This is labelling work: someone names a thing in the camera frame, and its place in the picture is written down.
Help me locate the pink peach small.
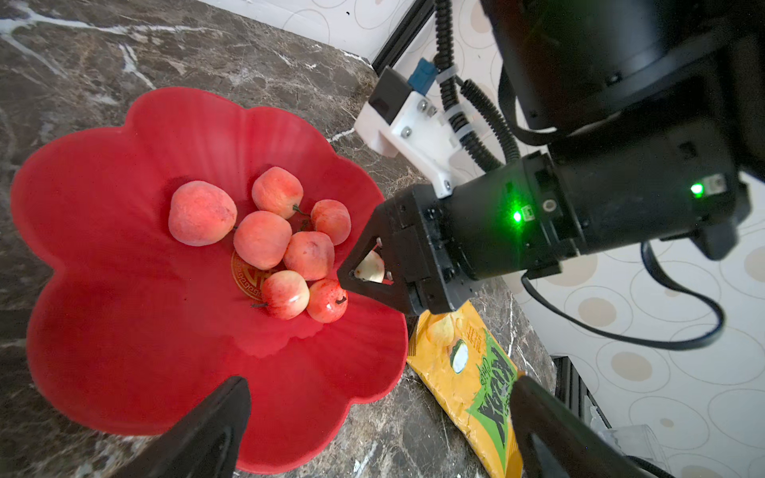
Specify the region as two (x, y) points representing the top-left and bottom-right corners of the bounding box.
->
(354, 250), (386, 284)

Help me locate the yellow snack bag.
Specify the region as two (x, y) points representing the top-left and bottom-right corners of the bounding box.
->
(408, 302), (523, 477)

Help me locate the red flower-shaped fruit bowl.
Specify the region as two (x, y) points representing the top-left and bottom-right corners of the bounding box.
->
(11, 88), (408, 474)

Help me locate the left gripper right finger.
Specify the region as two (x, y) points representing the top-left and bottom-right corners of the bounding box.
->
(510, 376), (657, 477)

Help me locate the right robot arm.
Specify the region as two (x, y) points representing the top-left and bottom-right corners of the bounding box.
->
(338, 1), (764, 317)

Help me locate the pink peach bottom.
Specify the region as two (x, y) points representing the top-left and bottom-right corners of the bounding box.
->
(261, 270), (310, 321)

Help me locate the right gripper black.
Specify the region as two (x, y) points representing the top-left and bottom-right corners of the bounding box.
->
(338, 153), (582, 315)

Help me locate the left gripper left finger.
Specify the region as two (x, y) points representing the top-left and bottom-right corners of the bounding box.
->
(115, 376), (251, 477)

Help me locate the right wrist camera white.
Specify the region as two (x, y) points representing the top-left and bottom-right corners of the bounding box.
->
(355, 59), (462, 198)

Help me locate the pink peach top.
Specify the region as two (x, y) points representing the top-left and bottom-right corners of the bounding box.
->
(169, 180), (237, 247)

